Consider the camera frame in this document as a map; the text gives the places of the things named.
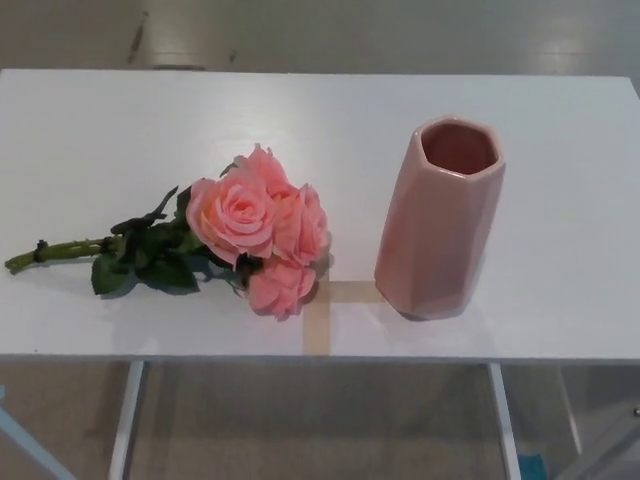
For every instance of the pink faceted ceramic vase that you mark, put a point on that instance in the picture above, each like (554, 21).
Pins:
(430, 240)

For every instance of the pink rose bouquet green stem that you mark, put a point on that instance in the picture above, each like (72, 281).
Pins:
(235, 215)

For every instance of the teal floor object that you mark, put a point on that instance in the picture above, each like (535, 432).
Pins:
(532, 451)

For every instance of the white table leg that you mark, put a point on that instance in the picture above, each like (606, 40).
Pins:
(571, 405)
(505, 420)
(127, 420)

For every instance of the light blue metal bar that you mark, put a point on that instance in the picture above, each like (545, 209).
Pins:
(30, 440)

